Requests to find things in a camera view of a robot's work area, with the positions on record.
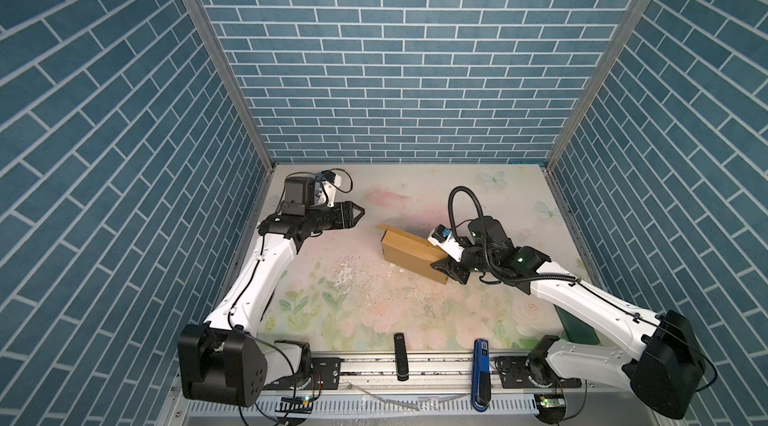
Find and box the brown cardboard box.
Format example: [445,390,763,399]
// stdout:
[377,224,448,284]

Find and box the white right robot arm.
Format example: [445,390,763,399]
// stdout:
[428,186,719,420]

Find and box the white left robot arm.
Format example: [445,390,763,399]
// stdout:
[177,168,365,408]

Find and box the green rectangular block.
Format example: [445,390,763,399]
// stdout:
[555,307,600,346]

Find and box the black marker pen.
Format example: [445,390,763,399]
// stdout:
[393,333,409,382]

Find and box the right controller board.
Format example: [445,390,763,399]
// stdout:
[534,394,567,412]

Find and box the controller board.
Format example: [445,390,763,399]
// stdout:
[534,394,567,412]
[276,396,316,415]

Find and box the left controller board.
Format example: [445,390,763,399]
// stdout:
[276,396,316,415]

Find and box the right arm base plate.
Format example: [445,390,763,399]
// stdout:
[492,356,583,389]

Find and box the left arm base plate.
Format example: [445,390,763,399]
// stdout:
[265,357,342,391]

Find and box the aluminium front rail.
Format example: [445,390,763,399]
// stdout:
[158,352,671,425]

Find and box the aluminium left corner post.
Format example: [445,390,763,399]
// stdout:
[181,0,275,174]

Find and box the aluminium corner post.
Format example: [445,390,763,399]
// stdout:
[181,0,275,174]
[543,0,652,176]

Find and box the aluminium right corner post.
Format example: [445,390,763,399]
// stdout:
[543,0,652,176]

